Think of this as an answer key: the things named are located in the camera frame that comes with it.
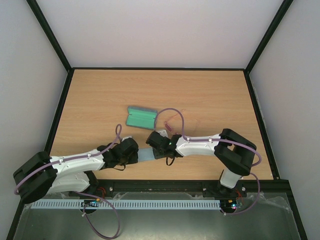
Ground light blue cleaning cloth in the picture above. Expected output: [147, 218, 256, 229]
[137, 147, 155, 163]

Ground grey glasses case green lining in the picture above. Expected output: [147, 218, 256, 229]
[126, 106, 158, 130]

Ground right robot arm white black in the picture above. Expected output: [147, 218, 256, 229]
[146, 128, 258, 198]

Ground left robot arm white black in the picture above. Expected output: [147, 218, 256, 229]
[13, 137, 139, 204]

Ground pink sunglasses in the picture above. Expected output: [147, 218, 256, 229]
[163, 108, 201, 136]

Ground left controller board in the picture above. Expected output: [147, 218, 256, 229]
[80, 198, 104, 208]

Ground controller board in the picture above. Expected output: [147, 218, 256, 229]
[220, 199, 244, 210]
[80, 198, 104, 208]

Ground right controller board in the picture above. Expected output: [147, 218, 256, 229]
[220, 199, 244, 210]

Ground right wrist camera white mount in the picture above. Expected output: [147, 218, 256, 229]
[157, 129, 168, 137]

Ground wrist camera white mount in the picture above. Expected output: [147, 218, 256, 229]
[120, 135, 133, 142]
[157, 129, 168, 137]

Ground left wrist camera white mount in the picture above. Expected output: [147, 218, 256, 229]
[120, 135, 133, 142]

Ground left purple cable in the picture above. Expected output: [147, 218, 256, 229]
[15, 123, 121, 238]

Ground purple cable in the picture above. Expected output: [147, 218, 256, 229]
[154, 107, 262, 217]
[15, 123, 121, 238]

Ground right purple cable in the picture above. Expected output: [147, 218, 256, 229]
[154, 107, 262, 217]

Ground light blue slotted cable duct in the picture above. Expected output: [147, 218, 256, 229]
[31, 199, 221, 210]

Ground black aluminium frame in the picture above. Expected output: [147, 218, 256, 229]
[4, 0, 309, 240]

